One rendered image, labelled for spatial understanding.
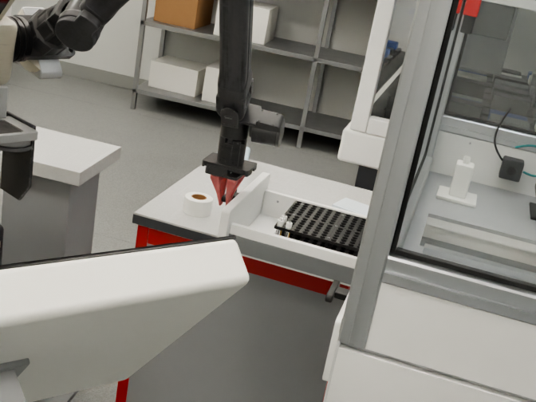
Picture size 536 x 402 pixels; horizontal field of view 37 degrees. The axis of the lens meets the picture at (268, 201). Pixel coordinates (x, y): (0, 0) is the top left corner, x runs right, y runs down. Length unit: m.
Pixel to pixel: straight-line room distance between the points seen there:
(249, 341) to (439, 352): 0.90
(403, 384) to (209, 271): 0.49
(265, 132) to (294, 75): 4.26
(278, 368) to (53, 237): 0.75
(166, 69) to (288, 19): 0.94
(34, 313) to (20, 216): 1.67
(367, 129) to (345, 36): 3.35
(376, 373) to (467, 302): 0.17
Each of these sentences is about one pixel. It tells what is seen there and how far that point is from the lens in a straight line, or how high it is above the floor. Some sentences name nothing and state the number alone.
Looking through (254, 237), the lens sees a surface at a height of 0.88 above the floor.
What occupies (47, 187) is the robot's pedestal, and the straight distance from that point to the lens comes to 2.25.
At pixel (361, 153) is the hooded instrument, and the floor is 0.84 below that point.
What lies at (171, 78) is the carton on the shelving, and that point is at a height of 0.24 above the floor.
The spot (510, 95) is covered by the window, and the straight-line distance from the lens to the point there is 1.03.
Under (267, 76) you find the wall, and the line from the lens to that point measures 5.89.
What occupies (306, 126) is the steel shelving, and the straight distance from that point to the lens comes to 5.40.
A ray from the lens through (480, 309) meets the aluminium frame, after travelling 1.10.
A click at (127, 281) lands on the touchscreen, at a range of 0.70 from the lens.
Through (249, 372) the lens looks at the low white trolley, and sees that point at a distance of 2.01.
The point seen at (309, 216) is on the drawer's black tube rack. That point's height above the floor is 0.90.
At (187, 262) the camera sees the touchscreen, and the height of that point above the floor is 1.19.
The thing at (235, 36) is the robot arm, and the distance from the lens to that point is 1.42.
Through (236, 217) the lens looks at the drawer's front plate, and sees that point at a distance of 1.63.
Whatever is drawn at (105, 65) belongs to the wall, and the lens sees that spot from 6.28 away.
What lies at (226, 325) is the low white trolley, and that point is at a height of 0.53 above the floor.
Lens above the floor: 1.50
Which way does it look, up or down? 20 degrees down
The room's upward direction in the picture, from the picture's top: 11 degrees clockwise
